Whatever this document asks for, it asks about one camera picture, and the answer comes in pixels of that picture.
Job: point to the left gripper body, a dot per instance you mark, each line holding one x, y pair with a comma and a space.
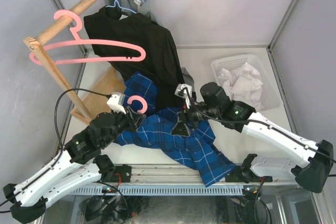
126, 122

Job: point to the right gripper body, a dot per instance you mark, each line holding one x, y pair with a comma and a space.
192, 114

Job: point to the pink hanger of plaid shirt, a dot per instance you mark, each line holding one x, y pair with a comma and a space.
138, 103

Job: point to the blue plaid shirt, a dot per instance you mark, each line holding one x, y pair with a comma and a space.
196, 151

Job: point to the white shirt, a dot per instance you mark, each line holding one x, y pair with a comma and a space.
242, 84

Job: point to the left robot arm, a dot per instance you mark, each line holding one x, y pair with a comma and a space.
79, 163

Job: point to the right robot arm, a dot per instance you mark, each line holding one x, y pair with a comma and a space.
309, 163

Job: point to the black shirt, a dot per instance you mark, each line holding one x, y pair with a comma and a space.
96, 26

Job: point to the grey shirt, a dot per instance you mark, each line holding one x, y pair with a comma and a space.
132, 21

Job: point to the wooden clothes rack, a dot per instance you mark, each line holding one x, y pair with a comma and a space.
85, 109

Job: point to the white plastic basket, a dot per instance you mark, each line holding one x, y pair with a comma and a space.
270, 99

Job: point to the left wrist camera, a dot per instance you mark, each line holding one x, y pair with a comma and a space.
115, 102

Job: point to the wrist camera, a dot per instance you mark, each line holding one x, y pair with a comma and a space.
115, 102
184, 91

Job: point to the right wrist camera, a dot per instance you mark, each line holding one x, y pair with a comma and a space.
184, 91

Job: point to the aluminium mounting rail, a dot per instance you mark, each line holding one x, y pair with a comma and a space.
142, 174

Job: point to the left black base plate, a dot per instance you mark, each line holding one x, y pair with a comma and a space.
122, 174

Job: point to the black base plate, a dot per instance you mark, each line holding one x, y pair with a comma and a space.
233, 175
122, 174

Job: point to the slotted grey cable duct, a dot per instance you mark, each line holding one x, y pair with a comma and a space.
161, 190

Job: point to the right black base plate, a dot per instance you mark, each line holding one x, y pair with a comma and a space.
233, 175

